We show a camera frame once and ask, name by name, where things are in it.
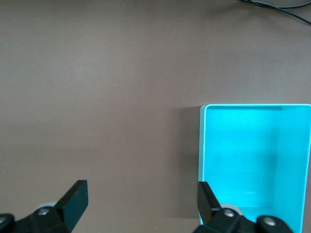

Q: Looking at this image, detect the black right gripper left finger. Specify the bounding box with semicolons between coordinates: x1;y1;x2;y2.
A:
0;180;88;233

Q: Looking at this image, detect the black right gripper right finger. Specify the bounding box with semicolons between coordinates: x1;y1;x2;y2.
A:
194;181;294;233

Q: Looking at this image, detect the turquoise plastic bin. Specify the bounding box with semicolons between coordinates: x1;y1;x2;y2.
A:
199;103;311;233

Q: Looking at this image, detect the thin black cable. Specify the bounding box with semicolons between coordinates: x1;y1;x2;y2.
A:
250;0;311;9
237;0;311;25

